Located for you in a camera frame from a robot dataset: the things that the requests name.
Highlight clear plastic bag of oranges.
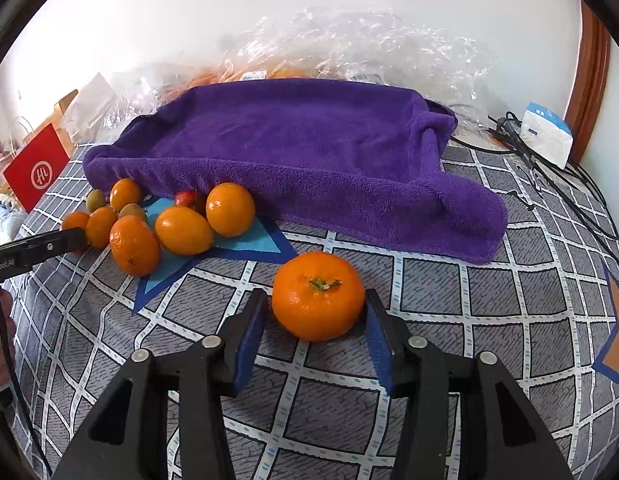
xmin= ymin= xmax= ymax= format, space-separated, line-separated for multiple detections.
xmin=189 ymin=8 xmax=493 ymax=120

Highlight red paper shopping bag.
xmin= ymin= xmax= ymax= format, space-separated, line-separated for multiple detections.
xmin=3 ymin=124 xmax=70 ymax=212

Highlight brown cardboard box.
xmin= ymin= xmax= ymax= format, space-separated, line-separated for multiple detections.
xmin=8 ymin=89 xmax=78 ymax=156

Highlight orange mandarin front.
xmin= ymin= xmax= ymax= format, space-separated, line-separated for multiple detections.
xmin=110 ymin=216 xmax=160 ymax=278

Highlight small orange front left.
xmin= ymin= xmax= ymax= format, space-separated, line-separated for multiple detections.
xmin=86 ymin=206 xmax=118 ymax=249

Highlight large orange mandarin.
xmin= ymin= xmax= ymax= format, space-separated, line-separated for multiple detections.
xmin=271 ymin=252 xmax=365 ymax=342

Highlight purple towel covered tray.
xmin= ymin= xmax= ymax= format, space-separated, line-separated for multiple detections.
xmin=82 ymin=79 xmax=508 ymax=263

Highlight green kiwi fruit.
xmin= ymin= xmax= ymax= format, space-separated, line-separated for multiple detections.
xmin=86 ymin=188 xmax=106 ymax=214

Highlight white plastic bag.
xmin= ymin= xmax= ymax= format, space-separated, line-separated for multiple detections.
xmin=61 ymin=73 xmax=118 ymax=145

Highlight small red fruit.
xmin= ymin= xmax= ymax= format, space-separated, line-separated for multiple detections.
xmin=174 ymin=190 xmax=206 ymax=216

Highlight brown wooden door frame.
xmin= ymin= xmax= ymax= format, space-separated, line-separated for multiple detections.
xmin=564 ymin=1 xmax=611 ymax=162

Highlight crumpled clear plastic bag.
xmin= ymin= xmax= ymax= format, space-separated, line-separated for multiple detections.
xmin=96 ymin=62 xmax=198 ymax=143

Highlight round orange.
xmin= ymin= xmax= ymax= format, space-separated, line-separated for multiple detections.
xmin=206 ymin=182 xmax=255 ymax=237

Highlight white blue charger box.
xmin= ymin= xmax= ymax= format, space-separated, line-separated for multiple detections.
xmin=520 ymin=102 xmax=573 ymax=169

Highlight checkered grey tablecloth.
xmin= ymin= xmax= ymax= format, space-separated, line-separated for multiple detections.
xmin=8 ymin=144 xmax=619 ymax=479

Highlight small orange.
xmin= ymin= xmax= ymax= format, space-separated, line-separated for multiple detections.
xmin=86 ymin=206 xmax=118 ymax=249
xmin=110 ymin=178 xmax=143 ymax=212
xmin=61 ymin=210 xmax=90 ymax=255

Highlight oval orange kumquat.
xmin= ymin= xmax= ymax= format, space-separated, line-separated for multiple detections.
xmin=154 ymin=206 xmax=214 ymax=256

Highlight small orange back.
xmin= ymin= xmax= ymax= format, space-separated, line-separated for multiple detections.
xmin=110 ymin=178 xmax=143 ymax=212

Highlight black cables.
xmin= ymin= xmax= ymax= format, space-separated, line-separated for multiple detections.
xmin=451 ymin=109 xmax=619 ymax=276

